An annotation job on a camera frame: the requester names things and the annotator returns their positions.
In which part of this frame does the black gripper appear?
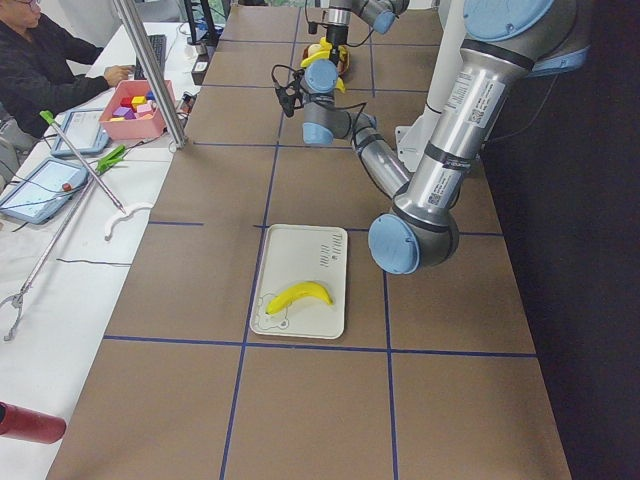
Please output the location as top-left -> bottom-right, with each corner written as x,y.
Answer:
326,23 -> 347,46

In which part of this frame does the yellow banana top long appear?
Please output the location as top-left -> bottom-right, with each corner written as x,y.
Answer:
319,37 -> 350,93

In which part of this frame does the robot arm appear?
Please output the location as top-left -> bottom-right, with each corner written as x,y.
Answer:
301,1 -> 594,274
325,0 -> 409,46

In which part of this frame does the brown wicker basket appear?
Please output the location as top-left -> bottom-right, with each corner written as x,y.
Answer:
300,43 -> 350,83

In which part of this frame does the black keyboard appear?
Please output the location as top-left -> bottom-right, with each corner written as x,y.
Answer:
134,34 -> 167,80

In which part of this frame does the pink bin of blocks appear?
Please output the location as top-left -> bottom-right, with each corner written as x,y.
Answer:
99,80 -> 166,140

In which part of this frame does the white bear print tray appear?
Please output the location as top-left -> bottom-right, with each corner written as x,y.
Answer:
250,224 -> 348,340

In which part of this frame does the green clip tool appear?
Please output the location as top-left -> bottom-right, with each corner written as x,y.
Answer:
95,145 -> 126,175

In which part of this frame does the blue tablet far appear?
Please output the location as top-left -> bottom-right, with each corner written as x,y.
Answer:
61,109 -> 110,155

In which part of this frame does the blue tablet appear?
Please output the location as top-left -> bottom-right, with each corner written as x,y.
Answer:
61,109 -> 110,155
1,157 -> 89,224

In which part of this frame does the white curved plastic hook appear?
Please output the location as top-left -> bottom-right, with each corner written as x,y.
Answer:
104,202 -> 153,241

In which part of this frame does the seated person in black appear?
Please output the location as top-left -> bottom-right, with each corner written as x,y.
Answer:
1,1 -> 133,138

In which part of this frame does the blue tablet near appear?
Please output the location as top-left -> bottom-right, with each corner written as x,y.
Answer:
1,157 -> 89,224

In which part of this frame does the long metal grabber tool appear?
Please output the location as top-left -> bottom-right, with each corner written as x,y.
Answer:
1,110 -> 125,342

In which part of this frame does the red cylinder bottle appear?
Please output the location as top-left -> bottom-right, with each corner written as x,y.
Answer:
1,402 -> 67,444

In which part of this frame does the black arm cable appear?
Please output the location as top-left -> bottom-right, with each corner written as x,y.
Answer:
271,63 -> 381,146

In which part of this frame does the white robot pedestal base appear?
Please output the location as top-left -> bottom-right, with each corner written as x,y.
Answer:
395,0 -> 466,173

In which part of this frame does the aluminium frame post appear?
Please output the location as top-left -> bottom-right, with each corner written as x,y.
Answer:
114,0 -> 187,151

